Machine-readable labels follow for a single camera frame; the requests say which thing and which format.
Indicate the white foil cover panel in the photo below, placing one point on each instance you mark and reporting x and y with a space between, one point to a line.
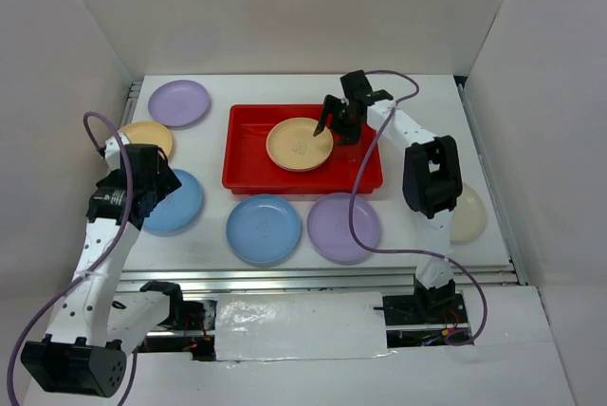
307 326

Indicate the blue plate left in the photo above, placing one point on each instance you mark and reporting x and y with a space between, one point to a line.
177 209

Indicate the purple plate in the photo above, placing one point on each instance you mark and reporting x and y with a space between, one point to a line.
179 103
328 228

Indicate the purple plate back left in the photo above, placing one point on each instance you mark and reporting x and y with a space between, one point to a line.
179 103

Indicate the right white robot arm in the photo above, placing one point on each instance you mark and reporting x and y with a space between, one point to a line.
431 181

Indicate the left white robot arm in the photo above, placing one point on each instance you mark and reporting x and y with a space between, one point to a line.
85 348

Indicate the blue plate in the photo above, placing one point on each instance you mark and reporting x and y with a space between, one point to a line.
263 230
177 209

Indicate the blue plate front centre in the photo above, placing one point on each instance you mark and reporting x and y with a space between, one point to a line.
263 230

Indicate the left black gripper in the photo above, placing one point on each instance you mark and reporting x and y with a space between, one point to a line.
166 181

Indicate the orange plate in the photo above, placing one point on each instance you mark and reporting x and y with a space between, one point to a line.
149 132
291 142

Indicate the purple plate front centre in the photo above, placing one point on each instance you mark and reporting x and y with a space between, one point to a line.
328 228

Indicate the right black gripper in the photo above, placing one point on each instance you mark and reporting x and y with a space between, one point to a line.
349 136

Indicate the red plastic bin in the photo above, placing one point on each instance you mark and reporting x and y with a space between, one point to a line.
248 168

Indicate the cream plate right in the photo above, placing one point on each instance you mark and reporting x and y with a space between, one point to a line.
469 217

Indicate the pink plate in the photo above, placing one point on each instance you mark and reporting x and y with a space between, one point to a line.
299 169

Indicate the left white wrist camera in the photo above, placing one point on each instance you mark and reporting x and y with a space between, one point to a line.
110 152

